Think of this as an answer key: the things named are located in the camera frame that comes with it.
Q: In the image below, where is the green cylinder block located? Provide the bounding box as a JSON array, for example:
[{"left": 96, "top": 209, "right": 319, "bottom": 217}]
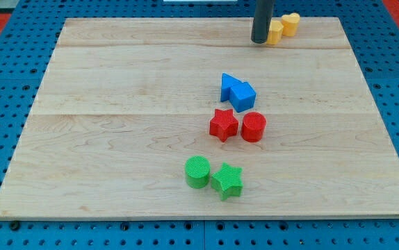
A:
[{"left": 185, "top": 156, "right": 211, "bottom": 189}]

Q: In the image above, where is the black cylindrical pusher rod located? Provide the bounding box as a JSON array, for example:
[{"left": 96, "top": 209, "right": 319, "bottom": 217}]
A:
[{"left": 251, "top": 0, "right": 275, "bottom": 44}]

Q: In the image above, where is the yellow heart block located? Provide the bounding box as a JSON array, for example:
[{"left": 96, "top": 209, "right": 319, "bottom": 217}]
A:
[{"left": 281, "top": 12, "right": 300, "bottom": 37}]

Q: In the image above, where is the blue cube block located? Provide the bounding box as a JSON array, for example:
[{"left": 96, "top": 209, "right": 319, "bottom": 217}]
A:
[{"left": 229, "top": 82, "right": 257, "bottom": 113}]

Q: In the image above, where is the red cylinder block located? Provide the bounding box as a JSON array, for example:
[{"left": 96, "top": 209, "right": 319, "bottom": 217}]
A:
[{"left": 241, "top": 112, "right": 267, "bottom": 142}]

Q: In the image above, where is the blue triangular prism block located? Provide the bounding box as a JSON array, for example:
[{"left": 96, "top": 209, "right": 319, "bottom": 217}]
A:
[{"left": 220, "top": 73, "right": 242, "bottom": 102}]

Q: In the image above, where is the green star block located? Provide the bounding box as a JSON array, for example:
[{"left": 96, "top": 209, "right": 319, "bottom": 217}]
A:
[{"left": 211, "top": 162, "right": 244, "bottom": 201}]

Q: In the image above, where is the light wooden board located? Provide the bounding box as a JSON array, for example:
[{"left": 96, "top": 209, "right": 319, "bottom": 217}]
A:
[{"left": 0, "top": 17, "right": 399, "bottom": 221}]

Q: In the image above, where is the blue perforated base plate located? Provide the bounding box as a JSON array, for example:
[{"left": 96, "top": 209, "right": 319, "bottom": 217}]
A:
[{"left": 0, "top": 0, "right": 399, "bottom": 249}]

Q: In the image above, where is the red star block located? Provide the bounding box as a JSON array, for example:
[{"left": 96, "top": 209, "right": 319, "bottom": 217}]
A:
[{"left": 209, "top": 109, "right": 238, "bottom": 142}]

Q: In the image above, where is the yellow hexagon block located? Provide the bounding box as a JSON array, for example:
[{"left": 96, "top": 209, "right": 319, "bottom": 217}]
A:
[{"left": 266, "top": 20, "right": 284, "bottom": 45}]

